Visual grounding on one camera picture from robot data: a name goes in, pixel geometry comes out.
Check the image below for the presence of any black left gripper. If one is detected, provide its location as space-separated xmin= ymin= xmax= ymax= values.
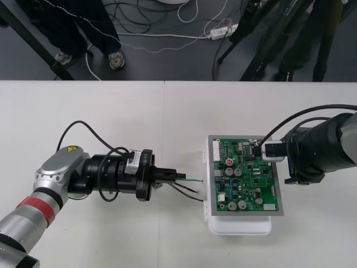
xmin=117 ymin=149 xmax=186 ymax=202

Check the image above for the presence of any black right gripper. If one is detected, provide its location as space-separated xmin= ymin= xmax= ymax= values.
xmin=284 ymin=160 xmax=326 ymax=186

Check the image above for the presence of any red black green cable bundle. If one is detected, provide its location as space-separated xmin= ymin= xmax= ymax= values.
xmin=155 ymin=173 xmax=206 ymax=202

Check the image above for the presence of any black tripod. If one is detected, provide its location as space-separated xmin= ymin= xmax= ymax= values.
xmin=278 ymin=0 xmax=344 ymax=82
xmin=217 ymin=0 xmax=307 ymax=82

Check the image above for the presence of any white power strip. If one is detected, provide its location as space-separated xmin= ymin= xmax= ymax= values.
xmin=210 ymin=23 xmax=240 ymax=40

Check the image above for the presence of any person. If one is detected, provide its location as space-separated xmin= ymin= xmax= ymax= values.
xmin=27 ymin=0 xmax=126 ymax=70

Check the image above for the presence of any black metal stand leg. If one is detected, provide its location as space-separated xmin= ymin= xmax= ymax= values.
xmin=0 ymin=0 xmax=76 ymax=82

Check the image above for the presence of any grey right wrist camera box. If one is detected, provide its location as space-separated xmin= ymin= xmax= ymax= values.
xmin=261 ymin=140 xmax=286 ymax=163

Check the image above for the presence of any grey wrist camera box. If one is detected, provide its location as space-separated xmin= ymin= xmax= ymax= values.
xmin=261 ymin=140 xmax=286 ymax=163
xmin=124 ymin=150 xmax=142 ymax=176

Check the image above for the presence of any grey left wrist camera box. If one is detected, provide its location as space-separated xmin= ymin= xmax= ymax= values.
xmin=124 ymin=150 xmax=142 ymax=176

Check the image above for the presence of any green circuit board grey frame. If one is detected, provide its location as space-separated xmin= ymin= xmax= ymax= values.
xmin=208 ymin=135 xmax=286 ymax=218

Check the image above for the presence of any black left wrist camera cable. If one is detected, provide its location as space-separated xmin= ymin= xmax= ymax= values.
xmin=56 ymin=120 xmax=133 ymax=157

